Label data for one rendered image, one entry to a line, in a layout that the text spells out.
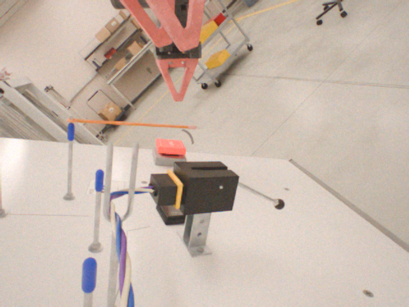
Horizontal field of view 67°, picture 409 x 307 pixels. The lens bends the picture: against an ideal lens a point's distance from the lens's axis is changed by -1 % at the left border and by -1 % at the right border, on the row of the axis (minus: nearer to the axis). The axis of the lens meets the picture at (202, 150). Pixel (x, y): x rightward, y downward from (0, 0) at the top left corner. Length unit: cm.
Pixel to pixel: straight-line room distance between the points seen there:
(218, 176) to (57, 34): 831
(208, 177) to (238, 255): 10
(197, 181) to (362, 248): 25
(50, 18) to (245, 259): 839
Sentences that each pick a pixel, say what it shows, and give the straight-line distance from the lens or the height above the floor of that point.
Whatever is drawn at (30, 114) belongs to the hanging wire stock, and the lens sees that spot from 106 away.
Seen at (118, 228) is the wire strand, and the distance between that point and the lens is 20.
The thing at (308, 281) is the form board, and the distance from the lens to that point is 36.
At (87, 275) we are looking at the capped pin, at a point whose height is 122.
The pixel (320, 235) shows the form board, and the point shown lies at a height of 95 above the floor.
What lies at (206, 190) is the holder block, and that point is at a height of 114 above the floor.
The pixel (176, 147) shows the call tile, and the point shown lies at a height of 110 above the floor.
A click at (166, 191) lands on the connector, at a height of 117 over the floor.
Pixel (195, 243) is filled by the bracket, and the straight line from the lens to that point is 35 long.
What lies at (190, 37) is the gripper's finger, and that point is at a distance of 24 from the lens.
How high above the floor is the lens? 129
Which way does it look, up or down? 23 degrees down
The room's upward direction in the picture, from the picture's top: 44 degrees counter-clockwise
